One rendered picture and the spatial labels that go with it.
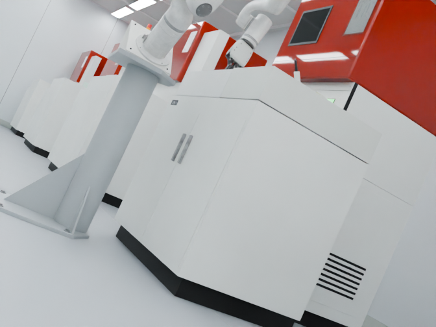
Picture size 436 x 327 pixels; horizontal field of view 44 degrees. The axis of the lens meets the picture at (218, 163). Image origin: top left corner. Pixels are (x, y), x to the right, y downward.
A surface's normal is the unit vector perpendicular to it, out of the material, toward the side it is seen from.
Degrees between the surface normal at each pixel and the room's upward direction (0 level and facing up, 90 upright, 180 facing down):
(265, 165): 90
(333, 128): 90
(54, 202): 90
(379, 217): 90
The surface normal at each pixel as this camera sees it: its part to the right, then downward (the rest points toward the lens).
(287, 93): 0.42, 0.14
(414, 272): -0.80, -0.40
